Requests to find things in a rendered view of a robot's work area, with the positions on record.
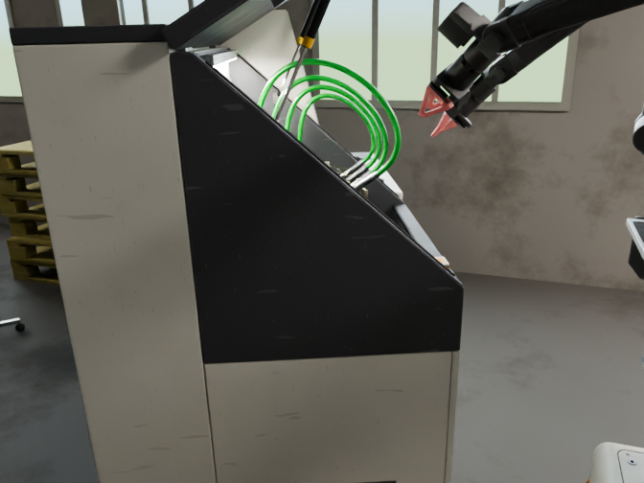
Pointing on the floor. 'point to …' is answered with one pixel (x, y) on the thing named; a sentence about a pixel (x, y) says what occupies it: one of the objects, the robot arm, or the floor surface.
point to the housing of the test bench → (121, 242)
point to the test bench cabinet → (334, 419)
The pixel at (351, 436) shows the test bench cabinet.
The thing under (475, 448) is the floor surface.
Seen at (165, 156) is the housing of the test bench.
